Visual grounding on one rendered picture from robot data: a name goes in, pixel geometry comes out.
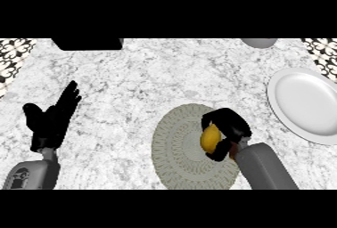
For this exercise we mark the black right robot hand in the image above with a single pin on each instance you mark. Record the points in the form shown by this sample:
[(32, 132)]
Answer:
[(232, 123)]

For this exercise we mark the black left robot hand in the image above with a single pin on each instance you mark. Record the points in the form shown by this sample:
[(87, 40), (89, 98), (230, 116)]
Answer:
[(52, 120)]

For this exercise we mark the yellow lemon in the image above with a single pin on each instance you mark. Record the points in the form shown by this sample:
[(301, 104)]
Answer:
[(210, 138)]

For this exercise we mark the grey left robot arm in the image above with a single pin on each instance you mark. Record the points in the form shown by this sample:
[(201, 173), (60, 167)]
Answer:
[(32, 172)]

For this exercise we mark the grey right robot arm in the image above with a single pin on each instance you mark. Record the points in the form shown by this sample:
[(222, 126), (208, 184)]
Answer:
[(263, 167)]

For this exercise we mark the round beige woven placemat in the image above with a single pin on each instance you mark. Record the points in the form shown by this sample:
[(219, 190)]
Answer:
[(183, 148)]

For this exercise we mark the white round plate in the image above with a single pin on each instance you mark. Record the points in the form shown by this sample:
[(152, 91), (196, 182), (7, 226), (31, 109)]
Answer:
[(306, 104)]

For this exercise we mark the black box appliance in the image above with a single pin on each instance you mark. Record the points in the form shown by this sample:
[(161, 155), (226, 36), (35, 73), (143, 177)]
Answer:
[(87, 44)]

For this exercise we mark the grey round bowl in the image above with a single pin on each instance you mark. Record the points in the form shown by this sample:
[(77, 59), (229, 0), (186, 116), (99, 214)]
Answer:
[(259, 42)]

